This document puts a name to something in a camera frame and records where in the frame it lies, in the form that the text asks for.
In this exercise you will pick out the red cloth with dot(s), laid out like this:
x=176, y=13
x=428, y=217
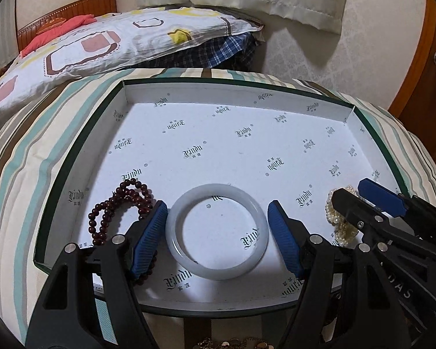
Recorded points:
x=58, y=31

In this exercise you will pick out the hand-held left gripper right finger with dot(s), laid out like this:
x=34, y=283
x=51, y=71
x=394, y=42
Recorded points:
x=283, y=236

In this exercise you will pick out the orange embroidered cushion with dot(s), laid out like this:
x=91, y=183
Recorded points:
x=52, y=23

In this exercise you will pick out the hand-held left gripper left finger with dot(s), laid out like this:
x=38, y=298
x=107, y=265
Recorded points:
x=150, y=240

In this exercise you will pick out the blue plaid cloth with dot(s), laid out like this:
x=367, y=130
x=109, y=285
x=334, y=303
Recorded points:
x=221, y=49

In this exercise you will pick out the striped blanket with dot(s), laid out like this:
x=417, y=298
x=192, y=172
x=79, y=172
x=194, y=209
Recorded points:
x=40, y=145

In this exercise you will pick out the white jade bangle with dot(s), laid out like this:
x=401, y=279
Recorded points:
x=218, y=190

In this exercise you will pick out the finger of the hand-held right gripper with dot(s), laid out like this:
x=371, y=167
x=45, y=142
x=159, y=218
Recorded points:
x=352, y=211
x=381, y=196

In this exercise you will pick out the wooden headboard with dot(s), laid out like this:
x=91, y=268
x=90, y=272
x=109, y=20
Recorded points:
x=94, y=3

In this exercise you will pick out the white printed box lid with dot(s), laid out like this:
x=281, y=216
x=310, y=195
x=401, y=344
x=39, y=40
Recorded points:
x=239, y=152

